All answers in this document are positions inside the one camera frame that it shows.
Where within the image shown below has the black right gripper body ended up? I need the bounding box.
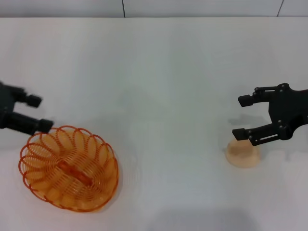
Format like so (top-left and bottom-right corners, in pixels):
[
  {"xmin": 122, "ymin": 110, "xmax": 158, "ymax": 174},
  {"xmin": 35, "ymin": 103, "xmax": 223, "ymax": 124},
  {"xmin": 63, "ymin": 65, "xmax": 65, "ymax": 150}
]
[{"xmin": 268, "ymin": 83, "xmax": 308, "ymax": 141}]

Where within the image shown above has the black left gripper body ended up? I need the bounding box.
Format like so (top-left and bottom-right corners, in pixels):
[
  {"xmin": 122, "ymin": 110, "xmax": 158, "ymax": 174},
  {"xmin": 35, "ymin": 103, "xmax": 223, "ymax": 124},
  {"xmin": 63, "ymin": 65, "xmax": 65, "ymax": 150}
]
[{"xmin": 0, "ymin": 81, "xmax": 17, "ymax": 130}]

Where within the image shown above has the pale round bread bun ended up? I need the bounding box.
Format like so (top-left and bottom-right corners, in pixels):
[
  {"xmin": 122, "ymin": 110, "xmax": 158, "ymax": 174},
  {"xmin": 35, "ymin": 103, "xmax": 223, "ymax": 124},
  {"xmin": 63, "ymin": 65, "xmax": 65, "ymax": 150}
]
[{"xmin": 227, "ymin": 138, "xmax": 261, "ymax": 168}]

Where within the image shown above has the orange woven plastic basket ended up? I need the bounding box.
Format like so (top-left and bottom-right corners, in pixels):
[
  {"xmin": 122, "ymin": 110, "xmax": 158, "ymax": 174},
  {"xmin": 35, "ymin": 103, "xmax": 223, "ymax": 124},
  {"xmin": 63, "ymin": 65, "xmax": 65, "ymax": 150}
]
[{"xmin": 18, "ymin": 125, "xmax": 119, "ymax": 213}]

